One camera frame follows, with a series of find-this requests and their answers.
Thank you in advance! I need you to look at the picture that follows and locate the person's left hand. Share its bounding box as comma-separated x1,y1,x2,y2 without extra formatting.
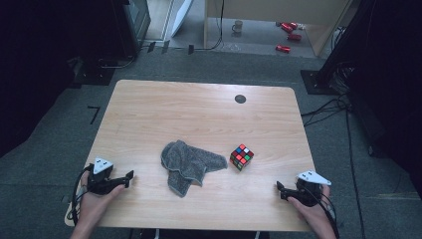
79,170,126,227

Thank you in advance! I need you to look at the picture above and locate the light wooden cabinet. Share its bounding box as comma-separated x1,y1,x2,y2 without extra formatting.
202,0,352,58

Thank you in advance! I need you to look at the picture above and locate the black monitor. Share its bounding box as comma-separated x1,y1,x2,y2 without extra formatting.
112,0,152,59

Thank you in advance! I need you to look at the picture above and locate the person's dark clothing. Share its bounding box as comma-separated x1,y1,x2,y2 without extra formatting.
130,228,272,239

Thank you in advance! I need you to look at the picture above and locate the black hanging cable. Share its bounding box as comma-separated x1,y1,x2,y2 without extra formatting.
193,0,226,52

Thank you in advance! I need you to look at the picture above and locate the multicoloured puzzle cube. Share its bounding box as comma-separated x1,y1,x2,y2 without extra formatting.
229,142,256,172

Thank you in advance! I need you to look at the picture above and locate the left hand-held gripper cable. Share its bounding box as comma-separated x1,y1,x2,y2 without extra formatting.
70,164,94,227

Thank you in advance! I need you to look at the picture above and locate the hand-held gripper cable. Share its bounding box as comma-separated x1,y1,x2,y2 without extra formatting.
307,188,340,239
70,164,94,227

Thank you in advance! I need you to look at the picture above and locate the right hand-held gripper cable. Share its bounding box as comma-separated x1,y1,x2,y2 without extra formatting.
307,188,340,239

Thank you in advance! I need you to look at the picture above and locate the black stand base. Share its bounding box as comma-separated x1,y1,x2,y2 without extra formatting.
68,56,116,88
300,69,342,97

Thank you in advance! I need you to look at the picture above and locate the grey cloth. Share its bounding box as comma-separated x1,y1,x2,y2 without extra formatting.
160,139,229,199

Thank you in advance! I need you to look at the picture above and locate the white board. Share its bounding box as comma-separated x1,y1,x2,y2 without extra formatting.
170,0,194,39

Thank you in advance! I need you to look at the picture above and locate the black looped floor cable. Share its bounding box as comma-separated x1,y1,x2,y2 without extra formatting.
97,53,137,70

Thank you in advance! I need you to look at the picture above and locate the person's right hand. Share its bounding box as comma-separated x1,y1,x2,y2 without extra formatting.
287,184,332,231

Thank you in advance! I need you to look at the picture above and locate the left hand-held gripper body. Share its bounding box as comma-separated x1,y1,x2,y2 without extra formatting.
87,156,131,196

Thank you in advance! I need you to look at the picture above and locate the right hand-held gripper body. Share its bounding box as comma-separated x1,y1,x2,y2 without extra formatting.
294,170,332,208

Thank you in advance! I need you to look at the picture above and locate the black floor cable bundle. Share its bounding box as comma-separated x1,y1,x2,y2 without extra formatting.
301,94,353,127

